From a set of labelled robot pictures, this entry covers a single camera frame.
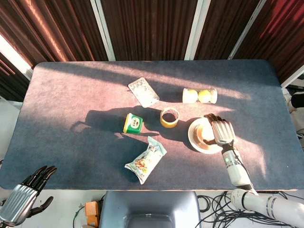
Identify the white frame post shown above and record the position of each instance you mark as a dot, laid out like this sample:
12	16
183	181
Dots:
14	55
196	29
247	28
293	79
103	29

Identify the white ceramic bowl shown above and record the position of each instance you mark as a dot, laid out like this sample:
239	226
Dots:
202	140

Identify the clear plastic blister tray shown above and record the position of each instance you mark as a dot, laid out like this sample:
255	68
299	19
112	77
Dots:
143	92

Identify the dark red curtain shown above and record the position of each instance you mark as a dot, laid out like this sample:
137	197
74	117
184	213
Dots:
149	28

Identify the green tin box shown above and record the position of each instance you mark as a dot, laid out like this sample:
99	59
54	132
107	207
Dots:
132	123

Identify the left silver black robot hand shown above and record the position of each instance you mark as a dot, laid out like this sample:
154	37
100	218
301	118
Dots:
17	202

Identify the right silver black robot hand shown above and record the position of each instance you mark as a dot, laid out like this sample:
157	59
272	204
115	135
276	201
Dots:
222	131

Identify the orange device box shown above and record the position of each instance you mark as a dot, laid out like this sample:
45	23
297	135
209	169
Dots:
92	212

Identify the yellow tape roll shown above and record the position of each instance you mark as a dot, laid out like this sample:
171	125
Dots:
169	117

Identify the clear tube of tennis balls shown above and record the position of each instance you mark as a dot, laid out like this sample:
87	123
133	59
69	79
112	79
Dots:
199	95

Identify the snack bag with nuts print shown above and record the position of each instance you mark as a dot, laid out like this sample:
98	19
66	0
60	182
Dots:
145	161

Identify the dark blue table cloth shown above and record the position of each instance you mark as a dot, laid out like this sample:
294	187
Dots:
71	142

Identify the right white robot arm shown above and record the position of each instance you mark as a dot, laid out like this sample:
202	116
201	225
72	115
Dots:
247	190

